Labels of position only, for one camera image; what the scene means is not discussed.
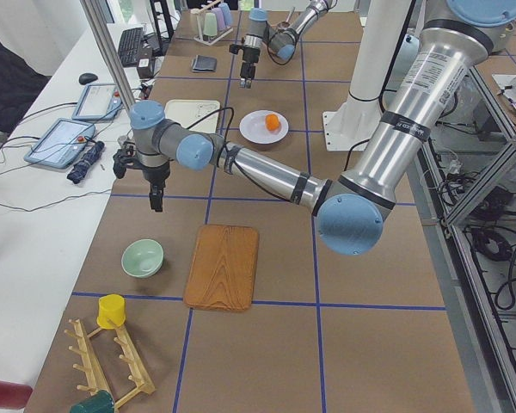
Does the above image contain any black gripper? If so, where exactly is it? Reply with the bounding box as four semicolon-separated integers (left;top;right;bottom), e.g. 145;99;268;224
229;44;261;89
113;144;170;213

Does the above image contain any white round plate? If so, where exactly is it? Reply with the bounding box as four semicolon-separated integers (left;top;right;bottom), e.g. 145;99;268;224
239;110;289;145

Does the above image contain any orange fruit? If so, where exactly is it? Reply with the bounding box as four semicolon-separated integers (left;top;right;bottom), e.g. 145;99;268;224
265;113;281;132

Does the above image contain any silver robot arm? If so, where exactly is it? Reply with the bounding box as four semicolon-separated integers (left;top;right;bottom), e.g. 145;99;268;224
229;1;336;89
114;1;516;256

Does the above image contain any cream bear print tray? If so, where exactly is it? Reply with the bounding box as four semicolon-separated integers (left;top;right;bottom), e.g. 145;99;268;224
164;99;220;133

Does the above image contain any folded grey cloth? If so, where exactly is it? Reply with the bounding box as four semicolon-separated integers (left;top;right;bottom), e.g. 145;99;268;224
191;55;218;73

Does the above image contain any white cup rack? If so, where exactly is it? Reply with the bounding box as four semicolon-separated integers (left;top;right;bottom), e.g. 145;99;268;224
189;0;233;46

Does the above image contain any pale green cup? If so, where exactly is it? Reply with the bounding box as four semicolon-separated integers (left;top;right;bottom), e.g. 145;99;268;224
203;12;218;38

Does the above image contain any light green bowl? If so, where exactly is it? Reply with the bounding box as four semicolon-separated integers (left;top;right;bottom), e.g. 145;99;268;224
121;239;164;279

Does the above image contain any folded dark blue umbrella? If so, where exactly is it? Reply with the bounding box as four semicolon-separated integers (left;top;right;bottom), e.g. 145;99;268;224
67;141;105;184

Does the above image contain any wooden cutting board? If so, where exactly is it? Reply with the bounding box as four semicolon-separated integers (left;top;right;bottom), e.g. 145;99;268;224
183;225;259;312

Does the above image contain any near teach pendant tablet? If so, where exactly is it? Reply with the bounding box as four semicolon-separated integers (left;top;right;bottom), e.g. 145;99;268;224
24;118;95;170

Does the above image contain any teach pendant tablet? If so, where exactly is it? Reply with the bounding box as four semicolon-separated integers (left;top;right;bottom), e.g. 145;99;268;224
71;83;122;122
24;118;95;170

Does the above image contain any far teach pendant tablet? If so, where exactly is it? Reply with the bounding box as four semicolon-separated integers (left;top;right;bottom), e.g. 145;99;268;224
71;83;122;122

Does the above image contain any black keyboard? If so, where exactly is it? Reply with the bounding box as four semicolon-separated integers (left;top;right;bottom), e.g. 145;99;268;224
117;27;144;67

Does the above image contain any yellow cup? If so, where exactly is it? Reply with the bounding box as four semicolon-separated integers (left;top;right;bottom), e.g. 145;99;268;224
96;294;126;330

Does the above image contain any black computer mouse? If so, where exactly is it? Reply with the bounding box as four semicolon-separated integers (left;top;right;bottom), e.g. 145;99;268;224
78;72;98;85

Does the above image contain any wooden cup drying rack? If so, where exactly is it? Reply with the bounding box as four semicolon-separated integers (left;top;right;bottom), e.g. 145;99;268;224
64;318;157;412

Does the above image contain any dark green cup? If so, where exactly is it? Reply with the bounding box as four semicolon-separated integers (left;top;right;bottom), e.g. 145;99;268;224
70;390;115;413

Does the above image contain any red bottle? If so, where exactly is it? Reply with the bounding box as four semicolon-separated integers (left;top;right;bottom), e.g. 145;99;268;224
0;380;34;410

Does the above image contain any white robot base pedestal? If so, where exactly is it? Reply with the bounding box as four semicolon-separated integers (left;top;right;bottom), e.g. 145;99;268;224
323;0;415;151

